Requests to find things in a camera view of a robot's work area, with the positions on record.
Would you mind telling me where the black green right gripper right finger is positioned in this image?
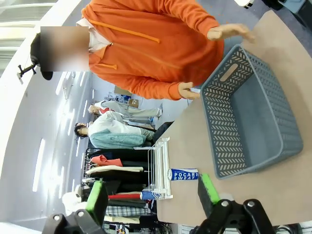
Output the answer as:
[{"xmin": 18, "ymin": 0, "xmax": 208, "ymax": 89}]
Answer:
[{"xmin": 195, "ymin": 173, "xmax": 276, "ymax": 234}]

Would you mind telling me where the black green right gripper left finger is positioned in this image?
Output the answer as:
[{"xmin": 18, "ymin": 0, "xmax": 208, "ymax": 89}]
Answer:
[{"xmin": 41, "ymin": 179, "xmax": 109, "ymax": 234}]

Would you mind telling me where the person's left forearm orange sleeve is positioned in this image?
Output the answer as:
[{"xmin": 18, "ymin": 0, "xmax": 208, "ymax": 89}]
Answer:
[{"xmin": 168, "ymin": 0, "xmax": 221, "ymax": 37}]

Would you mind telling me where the person's right forearm orange sleeve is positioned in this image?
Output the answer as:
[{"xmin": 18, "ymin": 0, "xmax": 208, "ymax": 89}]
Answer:
[{"xmin": 114, "ymin": 73, "xmax": 183, "ymax": 101}]

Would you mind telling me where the person's right hand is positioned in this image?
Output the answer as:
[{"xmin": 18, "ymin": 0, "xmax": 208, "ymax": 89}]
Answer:
[{"xmin": 177, "ymin": 82, "xmax": 201, "ymax": 100}]

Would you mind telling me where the person's left hand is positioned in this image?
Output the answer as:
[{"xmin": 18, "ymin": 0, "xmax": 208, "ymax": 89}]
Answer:
[{"xmin": 207, "ymin": 23, "xmax": 256, "ymax": 44}]

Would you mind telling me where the red hanging garment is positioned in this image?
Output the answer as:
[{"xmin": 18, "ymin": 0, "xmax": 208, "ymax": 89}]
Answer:
[{"xmin": 108, "ymin": 193, "xmax": 141, "ymax": 200}]

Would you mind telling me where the blue white Pocari Sweat can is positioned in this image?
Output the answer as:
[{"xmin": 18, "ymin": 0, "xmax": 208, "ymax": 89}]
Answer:
[{"xmin": 167, "ymin": 168, "xmax": 199, "ymax": 181}]

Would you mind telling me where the plaid hanging garment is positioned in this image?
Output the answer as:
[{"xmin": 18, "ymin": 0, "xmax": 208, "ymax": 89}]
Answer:
[{"xmin": 105, "ymin": 206, "xmax": 152, "ymax": 216}]

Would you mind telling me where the cream hanging garment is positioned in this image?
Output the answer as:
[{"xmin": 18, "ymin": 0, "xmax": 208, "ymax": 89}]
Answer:
[{"xmin": 85, "ymin": 165, "xmax": 144, "ymax": 175}]

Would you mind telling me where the coral hanging garment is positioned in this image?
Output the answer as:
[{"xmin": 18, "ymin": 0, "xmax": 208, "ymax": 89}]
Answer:
[{"xmin": 90, "ymin": 155, "xmax": 123, "ymax": 168}]

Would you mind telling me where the blue red drink can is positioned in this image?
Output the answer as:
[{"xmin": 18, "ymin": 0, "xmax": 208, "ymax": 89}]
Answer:
[{"xmin": 139, "ymin": 191, "xmax": 156, "ymax": 201}]

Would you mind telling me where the teal quilted jacket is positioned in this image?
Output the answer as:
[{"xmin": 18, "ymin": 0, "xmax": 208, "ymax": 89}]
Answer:
[{"xmin": 90, "ymin": 130, "xmax": 147, "ymax": 150}]

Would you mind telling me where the person in white shirt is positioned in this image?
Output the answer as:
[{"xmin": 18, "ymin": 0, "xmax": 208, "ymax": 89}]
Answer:
[{"xmin": 74, "ymin": 111, "xmax": 156, "ymax": 147}]

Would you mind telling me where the blue-grey plastic basket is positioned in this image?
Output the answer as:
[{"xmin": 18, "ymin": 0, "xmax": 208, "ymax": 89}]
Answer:
[{"xmin": 200, "ymin": 43, "xmax": 304, "ymax": 180}]

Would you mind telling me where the person in grey vest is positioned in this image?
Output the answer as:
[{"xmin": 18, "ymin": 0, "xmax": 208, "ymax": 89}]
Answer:
[{"xmin": 87, "ymin": 100, "xmax": 163, "ymax": 122}]

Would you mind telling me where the person in orange hoodie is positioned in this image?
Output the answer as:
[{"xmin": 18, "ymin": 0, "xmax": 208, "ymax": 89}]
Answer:
[{"xmin": 30, "ymin": 0, "xmax": 225, "ymax": 101}]

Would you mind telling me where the white wire can dispenser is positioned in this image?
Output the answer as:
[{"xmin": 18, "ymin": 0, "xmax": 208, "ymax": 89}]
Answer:
[{"xmin": 133, "ymin": 136, "xmax": 174, "ymax": 200}]

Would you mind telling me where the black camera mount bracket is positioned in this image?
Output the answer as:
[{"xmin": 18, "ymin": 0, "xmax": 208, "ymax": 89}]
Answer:
[{"xmin": 17, "ymin": 56, "xmax": 41, "ymax": 78}]

